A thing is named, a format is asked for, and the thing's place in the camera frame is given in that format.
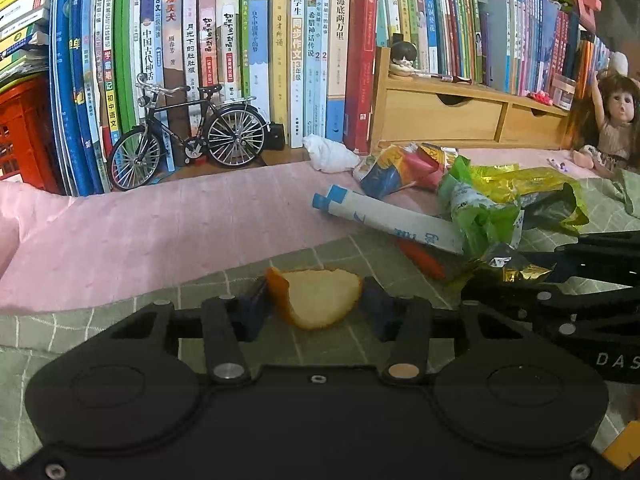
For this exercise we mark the white pink bunny plush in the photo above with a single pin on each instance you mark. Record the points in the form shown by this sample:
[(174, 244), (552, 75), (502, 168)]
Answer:
[(619, 64)]

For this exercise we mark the row of pink spined books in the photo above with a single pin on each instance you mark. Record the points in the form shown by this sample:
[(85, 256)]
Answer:
[(565, 40)]

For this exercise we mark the rolled white blue paper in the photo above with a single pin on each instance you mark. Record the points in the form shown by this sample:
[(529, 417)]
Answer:
[(390, 217)]

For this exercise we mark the brown-haired doll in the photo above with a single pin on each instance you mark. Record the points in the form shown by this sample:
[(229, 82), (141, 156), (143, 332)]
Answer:
[(617, 120)]

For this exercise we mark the blue yellow snack bag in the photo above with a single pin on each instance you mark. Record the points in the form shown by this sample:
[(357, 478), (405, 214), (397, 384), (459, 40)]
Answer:
[(385, 172)]

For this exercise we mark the yellow green foil wrapper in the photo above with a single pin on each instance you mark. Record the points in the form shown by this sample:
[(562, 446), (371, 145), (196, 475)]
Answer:
[(540, 185)]

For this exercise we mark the red chili pepper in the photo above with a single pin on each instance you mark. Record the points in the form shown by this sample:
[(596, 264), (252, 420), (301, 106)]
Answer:
[(425, 260)]

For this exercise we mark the green checked blanket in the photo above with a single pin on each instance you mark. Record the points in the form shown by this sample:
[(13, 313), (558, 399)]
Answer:
[(75, 330)]

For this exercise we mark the red plastic crate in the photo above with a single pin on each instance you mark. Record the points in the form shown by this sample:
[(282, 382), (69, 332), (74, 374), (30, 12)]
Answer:
[(25, 140)]

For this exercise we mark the small red trinket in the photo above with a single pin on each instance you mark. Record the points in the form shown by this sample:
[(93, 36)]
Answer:
[(539, 97)]

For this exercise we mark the row of tall standing books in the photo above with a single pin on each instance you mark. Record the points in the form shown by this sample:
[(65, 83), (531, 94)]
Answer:
[(225, 35)]

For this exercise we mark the crumpled white tissue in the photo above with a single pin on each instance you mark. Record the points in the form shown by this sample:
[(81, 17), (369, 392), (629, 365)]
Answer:
[(330, 155)]

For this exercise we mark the wooden drawer organizer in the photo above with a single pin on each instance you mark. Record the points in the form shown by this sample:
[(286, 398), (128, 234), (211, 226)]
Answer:
[(425, 120)]

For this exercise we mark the small dark-haired figurine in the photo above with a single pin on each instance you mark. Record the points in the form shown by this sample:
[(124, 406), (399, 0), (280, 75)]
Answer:
[(402, 57)]

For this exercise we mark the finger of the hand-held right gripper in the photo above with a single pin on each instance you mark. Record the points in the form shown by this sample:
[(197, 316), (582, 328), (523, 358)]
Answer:
[(575, 310), (600, 260)]

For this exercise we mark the green plastic wrapper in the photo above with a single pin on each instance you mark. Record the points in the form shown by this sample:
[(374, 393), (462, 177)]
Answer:
[(475, 205)]

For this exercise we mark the orange peel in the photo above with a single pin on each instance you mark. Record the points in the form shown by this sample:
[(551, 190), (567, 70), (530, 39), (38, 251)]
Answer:
[(320, 300)]

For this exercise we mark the red black pen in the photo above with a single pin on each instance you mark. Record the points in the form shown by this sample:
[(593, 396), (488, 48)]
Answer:
[(447, 78)]

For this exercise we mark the black toy bicycle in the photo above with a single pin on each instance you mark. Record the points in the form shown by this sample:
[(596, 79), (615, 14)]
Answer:
[(235, 137)]

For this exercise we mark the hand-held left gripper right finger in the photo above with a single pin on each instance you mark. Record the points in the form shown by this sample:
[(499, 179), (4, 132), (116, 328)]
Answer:
[(377, 310)]

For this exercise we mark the small gold foil wrapper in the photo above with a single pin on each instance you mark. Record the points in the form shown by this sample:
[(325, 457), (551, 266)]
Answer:
[(510, 267)]

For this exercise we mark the stack of flat books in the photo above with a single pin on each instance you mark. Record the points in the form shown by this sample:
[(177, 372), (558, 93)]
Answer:
[(22, 30)]

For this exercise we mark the row of green spined books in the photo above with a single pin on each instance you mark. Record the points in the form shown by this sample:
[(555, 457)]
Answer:
[(430, 15)]

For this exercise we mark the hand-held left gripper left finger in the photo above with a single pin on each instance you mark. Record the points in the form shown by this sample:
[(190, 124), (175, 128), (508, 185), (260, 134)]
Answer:
[(252, 305)]

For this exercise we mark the grey book holder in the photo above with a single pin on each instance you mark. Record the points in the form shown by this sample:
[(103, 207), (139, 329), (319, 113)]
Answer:
[(500, 35)]

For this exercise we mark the pink sheet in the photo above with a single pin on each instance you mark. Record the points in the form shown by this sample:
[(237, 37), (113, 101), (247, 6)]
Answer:
[(150, 230)]

